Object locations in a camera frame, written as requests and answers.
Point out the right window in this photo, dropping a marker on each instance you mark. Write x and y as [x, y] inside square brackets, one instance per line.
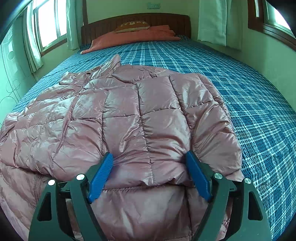
[266, 19]

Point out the green curtain right side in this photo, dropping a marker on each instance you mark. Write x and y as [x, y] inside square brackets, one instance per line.
[220, 23]

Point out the green curtain beside headboard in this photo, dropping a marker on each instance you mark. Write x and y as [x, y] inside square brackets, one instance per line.
[74, 22]

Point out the white green wardrobe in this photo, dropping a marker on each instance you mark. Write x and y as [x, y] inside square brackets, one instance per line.
[16, 76]

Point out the orange folded blanket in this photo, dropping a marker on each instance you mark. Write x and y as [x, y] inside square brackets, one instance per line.
[111, 39]

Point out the dark wooden headboard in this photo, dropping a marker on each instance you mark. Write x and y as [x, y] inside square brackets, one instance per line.
[180, 24]

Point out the brown patterned pillow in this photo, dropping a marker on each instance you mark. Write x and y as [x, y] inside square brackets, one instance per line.
[132, 26]

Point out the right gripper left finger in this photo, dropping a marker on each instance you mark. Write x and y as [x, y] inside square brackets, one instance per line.
[64, 209]

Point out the window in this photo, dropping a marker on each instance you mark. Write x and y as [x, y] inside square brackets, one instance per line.
[266, 19]
[49, 22]

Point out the blue plaid bed sheet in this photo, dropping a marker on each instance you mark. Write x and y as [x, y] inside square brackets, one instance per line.
[264, 121]

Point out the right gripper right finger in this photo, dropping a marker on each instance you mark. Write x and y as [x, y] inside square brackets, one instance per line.
[247, 220]

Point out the green curtain left of window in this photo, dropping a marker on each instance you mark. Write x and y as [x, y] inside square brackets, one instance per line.
[31, 46]

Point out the left window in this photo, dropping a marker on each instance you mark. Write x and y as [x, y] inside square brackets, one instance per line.
[49, 22]

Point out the pink puffer jacket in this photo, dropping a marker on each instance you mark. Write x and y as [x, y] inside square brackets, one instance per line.
[147, 118]

